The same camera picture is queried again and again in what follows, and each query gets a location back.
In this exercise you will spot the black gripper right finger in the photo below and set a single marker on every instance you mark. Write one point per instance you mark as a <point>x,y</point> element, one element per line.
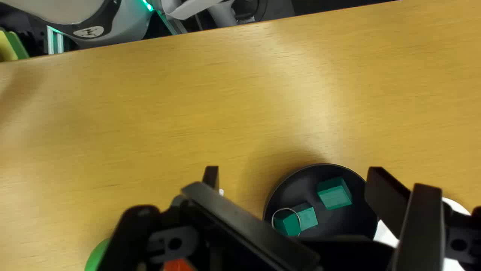
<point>414,215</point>

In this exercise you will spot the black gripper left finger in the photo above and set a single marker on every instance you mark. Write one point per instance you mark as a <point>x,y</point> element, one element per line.
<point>252,233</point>

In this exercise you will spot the black bowl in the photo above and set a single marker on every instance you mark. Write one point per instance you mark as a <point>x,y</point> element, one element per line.
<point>300,187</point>

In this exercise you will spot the teal block in bowl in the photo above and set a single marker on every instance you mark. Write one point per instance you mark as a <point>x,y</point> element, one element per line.
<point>334,193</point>

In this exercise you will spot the green toy apple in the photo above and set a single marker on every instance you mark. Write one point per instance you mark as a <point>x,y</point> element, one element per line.
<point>97,256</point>

